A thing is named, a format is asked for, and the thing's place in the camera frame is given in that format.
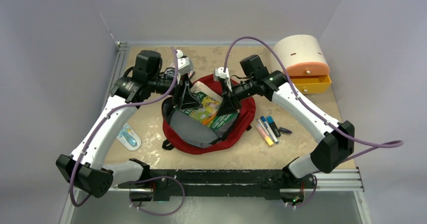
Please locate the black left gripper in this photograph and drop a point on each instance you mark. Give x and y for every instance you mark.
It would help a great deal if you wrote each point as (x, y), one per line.
(186, 97)

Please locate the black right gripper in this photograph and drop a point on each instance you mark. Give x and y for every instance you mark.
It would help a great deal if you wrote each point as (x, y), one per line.
(229, 103)

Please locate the green activity book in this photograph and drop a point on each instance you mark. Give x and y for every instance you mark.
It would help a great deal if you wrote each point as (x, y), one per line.
(207, 114)

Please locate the red student backpack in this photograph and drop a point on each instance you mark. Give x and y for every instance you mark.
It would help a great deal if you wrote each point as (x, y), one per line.
(188, 135)

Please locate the floral dark cover book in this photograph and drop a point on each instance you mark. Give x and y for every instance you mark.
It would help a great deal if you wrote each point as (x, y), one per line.
(170, 71)

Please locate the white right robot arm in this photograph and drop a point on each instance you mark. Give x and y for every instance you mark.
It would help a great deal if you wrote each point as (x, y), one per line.
(333, 137)

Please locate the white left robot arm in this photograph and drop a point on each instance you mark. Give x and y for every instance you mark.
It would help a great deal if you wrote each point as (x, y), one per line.
(85, 167)

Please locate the dark marker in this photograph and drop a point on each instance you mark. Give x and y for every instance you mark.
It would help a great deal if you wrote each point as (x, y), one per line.
(273, 126)

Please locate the white blue marker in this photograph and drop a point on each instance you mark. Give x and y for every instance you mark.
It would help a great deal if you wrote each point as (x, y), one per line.
(269, 130)

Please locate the yellow marker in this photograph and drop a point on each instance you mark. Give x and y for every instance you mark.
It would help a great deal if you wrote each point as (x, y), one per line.
(264, 135)

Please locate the small dark marker cap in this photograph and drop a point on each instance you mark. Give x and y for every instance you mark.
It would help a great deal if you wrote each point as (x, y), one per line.
(285, 130)

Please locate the white blue oval case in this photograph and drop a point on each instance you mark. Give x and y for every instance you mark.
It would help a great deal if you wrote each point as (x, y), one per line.
(128, 138)

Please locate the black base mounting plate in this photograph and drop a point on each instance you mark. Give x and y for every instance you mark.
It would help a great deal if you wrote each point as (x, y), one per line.
(271, 184)

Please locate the cream rounded drawer cabinet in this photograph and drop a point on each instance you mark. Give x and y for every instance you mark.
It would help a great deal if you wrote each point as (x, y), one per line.
(299, 48)

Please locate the orange upper drawer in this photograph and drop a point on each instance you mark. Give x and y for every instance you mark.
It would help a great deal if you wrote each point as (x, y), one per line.
(308, 69)

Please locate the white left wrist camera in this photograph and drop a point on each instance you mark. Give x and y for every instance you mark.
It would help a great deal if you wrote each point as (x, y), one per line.
(185, 64)

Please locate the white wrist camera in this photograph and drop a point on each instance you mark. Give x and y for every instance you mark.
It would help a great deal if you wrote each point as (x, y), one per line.
(221, 74)
(185, 64)

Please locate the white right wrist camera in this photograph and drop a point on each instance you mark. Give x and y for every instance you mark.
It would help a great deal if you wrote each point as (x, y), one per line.
(221, 74)

